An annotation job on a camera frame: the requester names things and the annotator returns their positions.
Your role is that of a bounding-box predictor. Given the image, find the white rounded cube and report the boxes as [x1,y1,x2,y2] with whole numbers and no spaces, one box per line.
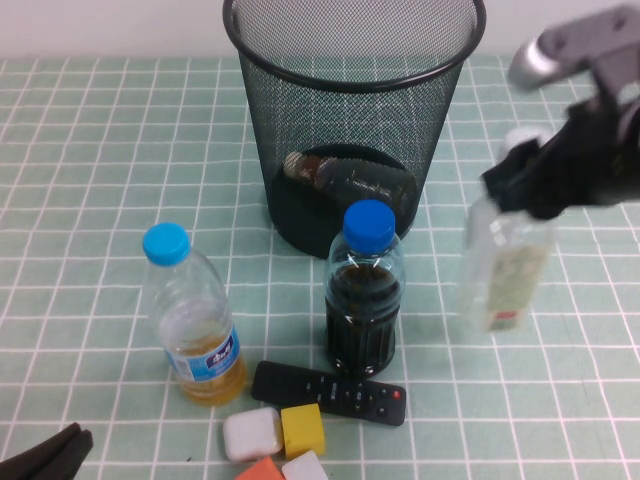
[222,406,284,462]

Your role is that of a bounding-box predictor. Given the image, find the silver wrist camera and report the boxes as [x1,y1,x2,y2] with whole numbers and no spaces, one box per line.
[507,37,562,91]

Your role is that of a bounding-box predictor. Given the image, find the yellow cube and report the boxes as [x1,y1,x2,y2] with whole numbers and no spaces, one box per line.
[279,403,327,460]

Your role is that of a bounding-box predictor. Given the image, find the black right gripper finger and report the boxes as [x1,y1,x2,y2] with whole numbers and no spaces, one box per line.
[481,140,552,199]
[499,182,571,222]

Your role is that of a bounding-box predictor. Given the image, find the brown bottle with white cap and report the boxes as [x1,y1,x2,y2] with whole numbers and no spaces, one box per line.
[282,151,421,221]

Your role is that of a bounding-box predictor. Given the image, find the clear bottle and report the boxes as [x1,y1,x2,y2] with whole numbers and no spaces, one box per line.
[457,127,556,334]

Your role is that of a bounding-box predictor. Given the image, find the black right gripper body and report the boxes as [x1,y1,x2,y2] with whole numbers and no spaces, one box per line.
[543,97,640,207]

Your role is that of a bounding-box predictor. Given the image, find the black remote control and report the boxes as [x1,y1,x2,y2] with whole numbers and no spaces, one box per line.
[250,360,407,427]

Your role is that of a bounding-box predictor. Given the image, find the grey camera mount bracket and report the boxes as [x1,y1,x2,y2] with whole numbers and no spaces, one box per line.
[537,4,640,101]

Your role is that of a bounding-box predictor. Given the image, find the light-blue-capped bottle with yellow liquid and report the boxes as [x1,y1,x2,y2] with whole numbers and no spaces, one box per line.
[142,222,249,409]

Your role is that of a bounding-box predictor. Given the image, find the black wire mesh wastebasket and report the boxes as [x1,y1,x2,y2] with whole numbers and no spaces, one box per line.
[222,0,487,260]

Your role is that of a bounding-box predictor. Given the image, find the white block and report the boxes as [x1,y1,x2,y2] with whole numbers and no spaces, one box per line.
[281,449,331,480]

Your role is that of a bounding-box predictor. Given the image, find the blue-capped bottle with dark liquid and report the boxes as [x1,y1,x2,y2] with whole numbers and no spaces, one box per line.
[323,199,405,376]

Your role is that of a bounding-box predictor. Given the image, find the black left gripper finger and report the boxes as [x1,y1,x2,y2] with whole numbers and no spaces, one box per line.
[0,422,84,480]
[14,428,95,480]

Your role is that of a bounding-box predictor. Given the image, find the green white-checked tablecloth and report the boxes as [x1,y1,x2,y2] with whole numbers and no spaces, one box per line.
[0,53,640,480]

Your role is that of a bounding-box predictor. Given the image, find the orange block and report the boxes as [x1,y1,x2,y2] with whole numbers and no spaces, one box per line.
[233,455,287,480]

